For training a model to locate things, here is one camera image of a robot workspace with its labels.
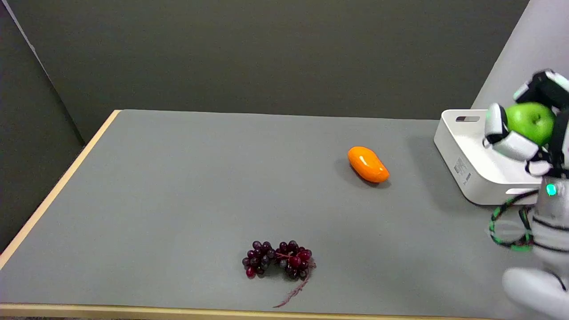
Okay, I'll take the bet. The green apple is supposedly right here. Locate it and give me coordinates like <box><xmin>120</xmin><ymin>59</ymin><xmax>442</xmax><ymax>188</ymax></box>
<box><xmin>505</xmin><ymin>102</ymin><xmax>556</xmax><ymax>146</ymax></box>

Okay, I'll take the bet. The dark red grape bunch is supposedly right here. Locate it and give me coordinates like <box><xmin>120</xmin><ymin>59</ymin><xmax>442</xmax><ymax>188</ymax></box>
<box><xmin>242</xmin><ymin>240</ymin><xmax>317</xmax><ymax>308</ymax></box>

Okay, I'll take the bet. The white plastic box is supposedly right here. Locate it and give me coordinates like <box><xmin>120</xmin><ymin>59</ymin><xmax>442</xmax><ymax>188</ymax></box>
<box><xmin>433</xmin><ymin>109</ymin><xmax>548</xmax><ymax>206</ymax></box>

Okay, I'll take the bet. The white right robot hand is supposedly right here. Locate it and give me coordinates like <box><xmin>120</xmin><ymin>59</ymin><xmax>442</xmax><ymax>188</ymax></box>
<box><xmin>482</xmin><ymin>69</ymin><xmax>569</xmax><ymax>179</ymax></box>

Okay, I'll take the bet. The black green cable loop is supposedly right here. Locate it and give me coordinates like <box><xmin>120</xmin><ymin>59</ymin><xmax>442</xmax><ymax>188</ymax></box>
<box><xmin>489</xmin><ymin>190</ymin><xmax>539</xmax><ymax>252</ymax></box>

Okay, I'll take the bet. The orange mango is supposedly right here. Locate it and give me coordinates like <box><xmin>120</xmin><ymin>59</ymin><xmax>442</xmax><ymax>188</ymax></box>
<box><xmin>347</xmin><ymin>146</ymin><xmax>391</xmax><ymax>184</ymax></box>

